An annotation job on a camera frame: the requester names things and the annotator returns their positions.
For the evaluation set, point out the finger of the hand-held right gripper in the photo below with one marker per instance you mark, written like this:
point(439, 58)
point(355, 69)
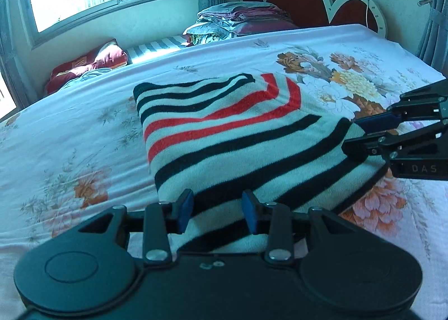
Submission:
point(378, 121)
point(360, 146)

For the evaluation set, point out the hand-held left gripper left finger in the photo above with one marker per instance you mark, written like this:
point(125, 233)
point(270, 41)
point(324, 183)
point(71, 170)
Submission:
point(184, 211)

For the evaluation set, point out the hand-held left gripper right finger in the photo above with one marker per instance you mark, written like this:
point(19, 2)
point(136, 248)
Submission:
point(250, 213)

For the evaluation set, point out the striped knit sweater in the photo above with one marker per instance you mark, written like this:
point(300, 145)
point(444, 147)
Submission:
point(245, 131)

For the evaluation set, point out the curtain tieback hook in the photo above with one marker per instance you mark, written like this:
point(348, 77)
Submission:
point(424, 2)

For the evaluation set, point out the floral bed sheet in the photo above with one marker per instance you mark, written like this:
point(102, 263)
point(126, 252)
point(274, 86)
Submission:
point(87, 124)

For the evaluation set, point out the stack of folded blankets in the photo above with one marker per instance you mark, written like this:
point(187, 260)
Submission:
point(259, 26)

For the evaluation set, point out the striped mattress cover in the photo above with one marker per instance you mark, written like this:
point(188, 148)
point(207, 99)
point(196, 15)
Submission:
point(154, 47)

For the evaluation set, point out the dark red pillow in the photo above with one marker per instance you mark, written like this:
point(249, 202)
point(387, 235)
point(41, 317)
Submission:
point(87, 64)

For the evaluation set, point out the floral grey pillow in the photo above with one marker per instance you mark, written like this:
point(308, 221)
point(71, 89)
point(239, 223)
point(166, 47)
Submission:
point(204, 34)

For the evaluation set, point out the folded grey blanket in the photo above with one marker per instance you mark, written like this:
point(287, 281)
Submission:
point(238, 8)

